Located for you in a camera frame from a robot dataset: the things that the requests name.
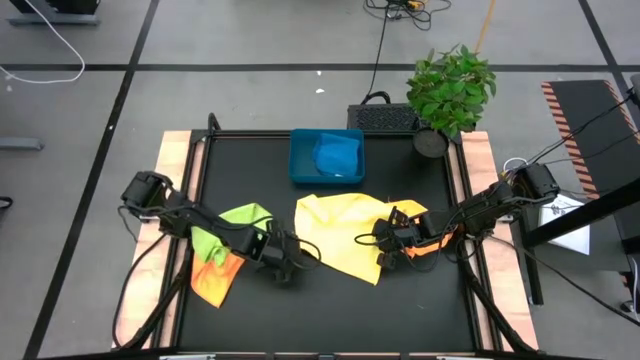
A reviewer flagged black plant pot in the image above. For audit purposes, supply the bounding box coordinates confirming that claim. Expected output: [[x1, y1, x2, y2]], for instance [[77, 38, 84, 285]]
[[412, 127, 450, 159]]

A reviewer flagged orange microfiber towel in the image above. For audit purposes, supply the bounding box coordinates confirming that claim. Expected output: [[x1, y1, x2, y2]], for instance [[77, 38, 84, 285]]
[[403, 214, 459, 260], [189, 249, 247, 309]]

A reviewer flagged green microfiber towel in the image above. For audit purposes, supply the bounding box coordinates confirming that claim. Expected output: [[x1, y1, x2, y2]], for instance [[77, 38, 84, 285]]
[[191, 202, 274, 267]]

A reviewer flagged white paper sheet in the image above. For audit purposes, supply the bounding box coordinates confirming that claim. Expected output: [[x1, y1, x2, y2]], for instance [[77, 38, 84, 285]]
[[537, 193, 592, 256]]

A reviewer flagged light wooden side board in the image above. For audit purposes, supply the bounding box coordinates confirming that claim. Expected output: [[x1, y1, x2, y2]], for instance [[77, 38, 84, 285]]
[[446, 130, 540, 351], [112, 130, 206, 351]]

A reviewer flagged yellow microfiber towel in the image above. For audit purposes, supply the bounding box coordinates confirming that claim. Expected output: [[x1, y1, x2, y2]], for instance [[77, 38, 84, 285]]
[[293, 192, 429, 287]]

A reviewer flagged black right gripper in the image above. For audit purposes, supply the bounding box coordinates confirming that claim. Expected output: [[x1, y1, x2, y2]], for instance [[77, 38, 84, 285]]
[[372, 205, 422, 269]]

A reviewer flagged thin black floor cable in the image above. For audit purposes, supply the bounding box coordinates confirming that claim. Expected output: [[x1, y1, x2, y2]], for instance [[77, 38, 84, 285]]
[[487, 234, 640, 329]]

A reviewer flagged grey floor bar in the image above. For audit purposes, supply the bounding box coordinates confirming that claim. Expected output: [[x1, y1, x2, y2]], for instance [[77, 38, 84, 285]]
[[0, 137, 45, 152]]

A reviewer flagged hazard-striped black platform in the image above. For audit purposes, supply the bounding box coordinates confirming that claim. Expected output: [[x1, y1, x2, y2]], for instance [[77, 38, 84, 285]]
[[541, 79, 640, 201]]

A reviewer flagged grey desk foot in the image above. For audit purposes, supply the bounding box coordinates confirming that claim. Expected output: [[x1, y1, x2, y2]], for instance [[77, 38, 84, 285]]
[[7, 0, 101, 27]]

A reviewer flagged blue plastic bin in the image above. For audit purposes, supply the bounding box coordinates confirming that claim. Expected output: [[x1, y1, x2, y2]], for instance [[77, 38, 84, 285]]
[[287, 127, 367, 188]]

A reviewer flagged black perforated box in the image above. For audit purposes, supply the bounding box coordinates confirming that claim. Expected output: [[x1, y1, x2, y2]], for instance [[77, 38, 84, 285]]
[[346, 103, 421, 134]]

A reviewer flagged white coiled cable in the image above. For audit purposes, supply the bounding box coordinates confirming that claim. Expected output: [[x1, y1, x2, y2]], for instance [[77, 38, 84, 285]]
[[501, 156, 530, 174]]

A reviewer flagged black power cable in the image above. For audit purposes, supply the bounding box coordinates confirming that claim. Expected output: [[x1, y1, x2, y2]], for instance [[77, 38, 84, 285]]
[[360, 0, 394, 106]]

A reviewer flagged black vertical stand leg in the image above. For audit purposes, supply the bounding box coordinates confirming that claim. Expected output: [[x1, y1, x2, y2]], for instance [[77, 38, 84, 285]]
[[517, 219, 545, 306]]

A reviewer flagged black diagonal beam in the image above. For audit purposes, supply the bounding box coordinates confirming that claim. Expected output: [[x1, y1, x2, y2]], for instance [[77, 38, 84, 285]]
[[522, 178, 640, 249]]

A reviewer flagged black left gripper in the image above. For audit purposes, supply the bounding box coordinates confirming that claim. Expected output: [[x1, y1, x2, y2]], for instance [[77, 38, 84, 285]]
[[262, 232, 315, 287]]

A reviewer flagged tangled black cable bundle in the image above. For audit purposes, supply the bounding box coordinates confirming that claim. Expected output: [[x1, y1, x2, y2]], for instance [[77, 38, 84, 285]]
[[363, 0, 453, 31]]

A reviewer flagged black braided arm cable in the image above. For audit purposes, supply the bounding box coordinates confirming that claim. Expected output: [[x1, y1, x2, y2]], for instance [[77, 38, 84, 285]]
[[110, 232, 169, 350]]

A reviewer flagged white floor cable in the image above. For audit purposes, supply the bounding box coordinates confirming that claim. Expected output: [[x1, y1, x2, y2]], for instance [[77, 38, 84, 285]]
[[0, 0, 86, 85]]

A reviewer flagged blue microfiber towel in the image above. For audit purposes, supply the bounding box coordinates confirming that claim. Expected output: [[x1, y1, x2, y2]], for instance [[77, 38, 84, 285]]
[[312, 132, 361, 178]]

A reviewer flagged green leafy plant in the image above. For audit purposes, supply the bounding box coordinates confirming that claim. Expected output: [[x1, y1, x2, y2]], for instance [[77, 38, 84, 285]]
[[405, 43, 498, 140]]

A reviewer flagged orange extension cable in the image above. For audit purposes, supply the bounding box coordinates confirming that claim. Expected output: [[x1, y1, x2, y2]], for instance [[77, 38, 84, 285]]
[[473, 0, 498, 54]]

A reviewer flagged black aluminium table frame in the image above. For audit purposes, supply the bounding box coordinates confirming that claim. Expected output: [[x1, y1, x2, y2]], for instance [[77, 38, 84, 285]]
[[149, 112, 506, 360]]

